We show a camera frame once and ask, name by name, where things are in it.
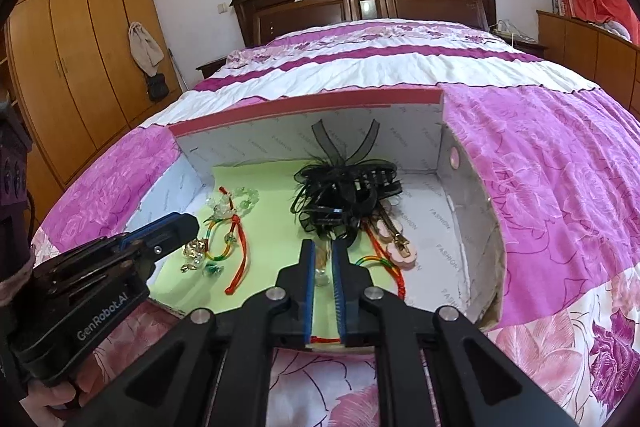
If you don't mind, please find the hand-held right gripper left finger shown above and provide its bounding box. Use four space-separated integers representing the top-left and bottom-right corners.
65 239 317 427

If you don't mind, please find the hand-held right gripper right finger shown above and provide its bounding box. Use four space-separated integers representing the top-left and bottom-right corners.
331 239 581 427

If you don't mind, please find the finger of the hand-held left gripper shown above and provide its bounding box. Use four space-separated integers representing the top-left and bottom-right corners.
122 213 200 254
135 229 202 282

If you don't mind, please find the gold rose green bead earring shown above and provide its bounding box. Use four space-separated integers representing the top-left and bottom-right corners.
180 241 210 272

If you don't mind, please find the pearl gold earring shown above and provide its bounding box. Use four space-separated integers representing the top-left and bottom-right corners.
314 241 335 288

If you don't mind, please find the clear crystal bead bracelet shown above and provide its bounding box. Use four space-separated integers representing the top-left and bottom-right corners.
202 187 261 226

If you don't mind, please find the pink flower gold hair clip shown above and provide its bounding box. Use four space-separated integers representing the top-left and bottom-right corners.
377 199 420 269

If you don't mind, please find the red cord bracelet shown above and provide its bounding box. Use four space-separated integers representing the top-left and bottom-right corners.
205 214 252 297
310 227 407 344

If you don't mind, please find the black feather hair clip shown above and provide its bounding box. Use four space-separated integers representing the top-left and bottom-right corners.
290 119 403 244

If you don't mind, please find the pink cardboard box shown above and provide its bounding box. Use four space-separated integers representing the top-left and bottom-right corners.
122 87 508 358

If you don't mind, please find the person's left forearm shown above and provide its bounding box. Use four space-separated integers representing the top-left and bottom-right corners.
0 249 35 305

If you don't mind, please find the person's left hand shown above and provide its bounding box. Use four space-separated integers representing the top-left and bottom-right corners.
20 379 83 425

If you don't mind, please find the light green paper sheet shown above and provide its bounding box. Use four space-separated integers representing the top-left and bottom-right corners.
150 163 398 352

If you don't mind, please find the black hanging bag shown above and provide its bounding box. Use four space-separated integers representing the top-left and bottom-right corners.
146 72 171 102

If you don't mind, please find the dark wooden nightstand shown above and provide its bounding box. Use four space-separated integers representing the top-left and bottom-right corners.
492 34 548 58
196 56 231 80

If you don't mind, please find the beige hanging cloth bag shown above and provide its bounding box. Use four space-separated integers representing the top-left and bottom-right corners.
128 22 165 78

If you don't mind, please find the wooden wardrobe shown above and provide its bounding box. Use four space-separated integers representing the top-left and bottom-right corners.
0 0 183 202

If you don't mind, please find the bed with pink quilt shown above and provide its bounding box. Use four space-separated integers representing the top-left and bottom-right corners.
30 18 640 427

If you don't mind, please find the dark wooden headboard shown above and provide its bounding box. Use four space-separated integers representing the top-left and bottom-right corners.
230 0 498 48

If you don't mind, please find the wooden side cabinet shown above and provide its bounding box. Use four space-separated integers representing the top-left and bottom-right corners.
536 9 640 118

